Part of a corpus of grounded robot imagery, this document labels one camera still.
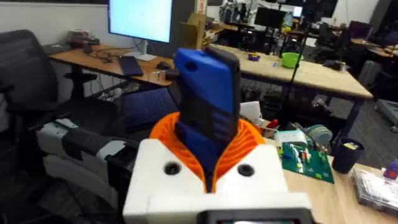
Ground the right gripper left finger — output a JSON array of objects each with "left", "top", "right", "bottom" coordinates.
[{"left": 123, "top": 111, "right": 208, "bottom": 224}]

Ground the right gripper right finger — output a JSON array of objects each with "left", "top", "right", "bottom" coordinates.
[{"left": 213, "top": 119, "right": 290, "bottom": 195}]

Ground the blue electric screwdriver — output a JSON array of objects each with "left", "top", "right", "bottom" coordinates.
[{"left": 172, "top": 45, "right": 242, "bottom": 187}]

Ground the small white box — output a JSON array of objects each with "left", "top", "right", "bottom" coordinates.
[{"left": 274, "top": 129, "right": 309, "bottom": 147}]

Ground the green board with blocks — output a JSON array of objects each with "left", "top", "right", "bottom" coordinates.
[{"left": 278, "top": 142, "right": 335, "bottom": 185}]

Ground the white crumpled paper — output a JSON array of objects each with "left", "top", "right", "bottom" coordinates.
[{"left": 239, "top": 101, "right": 264, "bottom": 126}]

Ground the dark blue chair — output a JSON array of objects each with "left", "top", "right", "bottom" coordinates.
[{"left": 119, "top": 88, "right": 178, "bottom": 130}]

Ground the teal tape roll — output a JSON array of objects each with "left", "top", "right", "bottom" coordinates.
[{"left": 306, "top": 124, "right": 334, "bottom": 147}]

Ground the black cup with tools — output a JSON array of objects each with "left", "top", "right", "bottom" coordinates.
[{"left": 331, "top": 136, "right": 366, "bottom": 174}]

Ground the black keyboard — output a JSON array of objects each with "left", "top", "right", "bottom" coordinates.
[{"left": 118, "top": 55, "right": 145, "bottom": 78}]

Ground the long wooden table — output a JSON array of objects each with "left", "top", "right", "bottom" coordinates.
[{"left": 211, "top": 43, "right": 374, "bottom": 144}]

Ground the black tripod pole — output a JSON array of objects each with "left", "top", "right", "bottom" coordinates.
[{"left": 279, "top": 0, "right": 315, "bottom": 125}]

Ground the clear plastic box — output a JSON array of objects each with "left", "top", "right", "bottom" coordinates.
[{"left": 352, "top": 167, "right": 398, "bottom": 217}]

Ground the green plastic bowl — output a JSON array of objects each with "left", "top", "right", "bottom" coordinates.
[{"left": 281, "top": 52, "right": 304, "bottom": 69}]

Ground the wooden office desk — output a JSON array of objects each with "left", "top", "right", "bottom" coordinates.
[{"left": 49, "top": 43, "right": 175, "bottom": 101}]

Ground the blue and red toy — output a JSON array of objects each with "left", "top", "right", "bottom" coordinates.
[{"left": 383, "top": 158, "right": 398, "bottom": 181}]

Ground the cardboard box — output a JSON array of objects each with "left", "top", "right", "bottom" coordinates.
[{"left": 180, "top": 12, "right": 208, "bottom": 50}]

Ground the heap of small boxes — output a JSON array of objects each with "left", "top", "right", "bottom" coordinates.
[{"left": 67, "top": 29, "right": 101, "bottom": 53}]

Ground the large computer monitor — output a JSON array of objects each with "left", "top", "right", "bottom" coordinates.
[{"left": 107, "top": 0, "right": 174, "bottom": 62}]

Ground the small black monitor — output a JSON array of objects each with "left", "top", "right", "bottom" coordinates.
[{"left": 254, "top": 6, "right": 287, "bottom": 29}]

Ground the black office chair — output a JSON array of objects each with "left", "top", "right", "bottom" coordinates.
[{"left": 0, "top": 29, "right": 98, "bottom": 138}]

